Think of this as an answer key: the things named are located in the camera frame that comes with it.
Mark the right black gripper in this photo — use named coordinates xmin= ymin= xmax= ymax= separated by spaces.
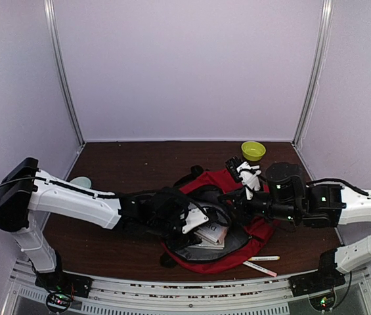
xmin=218 ymin=185 xmax=300 ymax=228

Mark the red backpack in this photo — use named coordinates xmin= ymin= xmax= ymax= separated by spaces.
xmin=160 ymin=165 xmax=278 ymax=274

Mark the white floral book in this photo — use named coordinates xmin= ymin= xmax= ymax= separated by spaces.
xmin=190 ymin=215 xmax=229 ymax=250

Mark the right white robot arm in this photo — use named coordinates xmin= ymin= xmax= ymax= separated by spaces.
xmin=225 ymin=157 xmax=371 ymax=290

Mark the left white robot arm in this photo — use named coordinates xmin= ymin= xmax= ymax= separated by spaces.
xmin=0 ymin=157 xmax=208 ymax=291

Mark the yellow-green plastic bowl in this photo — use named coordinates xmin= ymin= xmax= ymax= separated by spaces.
xmin=241 ymin=141 xmax=267 ymax=161

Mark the yellow-capped white marker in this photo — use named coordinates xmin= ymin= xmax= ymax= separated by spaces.
xmin=248 ymin=255 xmax=280 ymax=262

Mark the pink-capped white marker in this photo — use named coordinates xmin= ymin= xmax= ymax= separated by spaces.
xmin=243 ymin=261 xmax=277 ymax=277

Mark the pale green ceramic bowl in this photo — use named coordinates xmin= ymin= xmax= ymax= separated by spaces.
xmin=70 ymin=177 xmax=92 ymax=189

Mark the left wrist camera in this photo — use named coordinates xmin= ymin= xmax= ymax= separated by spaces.
xmin=179 ymin=203 xmax=209 ymax=234

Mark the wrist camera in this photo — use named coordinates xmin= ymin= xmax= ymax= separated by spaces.
xmin=225 ymin=157 xmax=261 ymax=200
xmin=179 ymin=203 xmax=209 ymax=234

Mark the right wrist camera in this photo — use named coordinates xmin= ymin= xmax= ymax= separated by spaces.
xmin=225 ymin=157 xmax=261 ymax=200

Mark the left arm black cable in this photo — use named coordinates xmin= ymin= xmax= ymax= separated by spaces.
xmin=0 ymin=177 xmax=232 ymax=230

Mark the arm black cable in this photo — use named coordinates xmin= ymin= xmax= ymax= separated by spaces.
xmin=0 ymin=177 xmax=232 ymax=230
xmin=305 ymin=178 xmax=371 ymax=200

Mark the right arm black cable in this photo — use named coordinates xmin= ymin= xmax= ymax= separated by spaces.
xmin=305 ymin=178 xmax=371 ymax=200

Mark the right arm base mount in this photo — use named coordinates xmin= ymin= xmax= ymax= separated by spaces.
xmin=288 ymin=249 xmax=353 ymax=314

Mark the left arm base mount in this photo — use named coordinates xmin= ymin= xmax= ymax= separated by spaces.
xmin=31 ymin=252 xmax=93 ymax=314

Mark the right aluminium frame post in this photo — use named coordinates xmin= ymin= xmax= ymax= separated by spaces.
xmin=292 ymin=0 xmax=334 ymax=149

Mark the aluminium frame post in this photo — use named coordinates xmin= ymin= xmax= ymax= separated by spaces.
xmin=292 ymin=0 xmax=334 ymax=149
xmin=43 ymin=0 xmax=85 ymax=146

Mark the left aluminium frame post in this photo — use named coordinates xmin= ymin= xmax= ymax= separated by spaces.
xmin=43 ymin=0 xmax=85 ymax=146

